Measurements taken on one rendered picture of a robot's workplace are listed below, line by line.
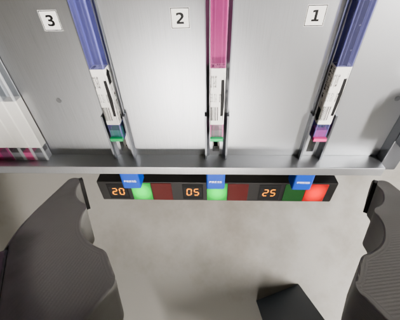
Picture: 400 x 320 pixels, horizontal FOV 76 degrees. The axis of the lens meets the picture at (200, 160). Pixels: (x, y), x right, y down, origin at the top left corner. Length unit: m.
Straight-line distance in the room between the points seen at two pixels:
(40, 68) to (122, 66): 0.08
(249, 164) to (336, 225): 0.89
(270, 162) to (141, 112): 0.16
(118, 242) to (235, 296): 0.52
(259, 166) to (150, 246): 0.86
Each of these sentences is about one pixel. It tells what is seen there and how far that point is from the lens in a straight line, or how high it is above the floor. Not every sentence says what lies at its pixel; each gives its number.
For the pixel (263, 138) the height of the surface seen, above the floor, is 0.74.
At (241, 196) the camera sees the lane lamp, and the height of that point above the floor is 0.65.
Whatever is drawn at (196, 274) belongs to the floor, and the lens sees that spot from 1.12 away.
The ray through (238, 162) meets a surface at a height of 0.73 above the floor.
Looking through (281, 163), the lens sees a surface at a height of 0.73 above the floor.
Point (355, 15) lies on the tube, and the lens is 0.26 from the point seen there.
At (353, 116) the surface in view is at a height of 0.76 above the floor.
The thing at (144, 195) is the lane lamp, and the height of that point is 0.65.
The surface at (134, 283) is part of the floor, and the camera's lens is 1.18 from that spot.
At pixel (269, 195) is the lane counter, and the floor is 0.65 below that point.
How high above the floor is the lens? 1.03
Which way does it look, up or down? 87 degrees down
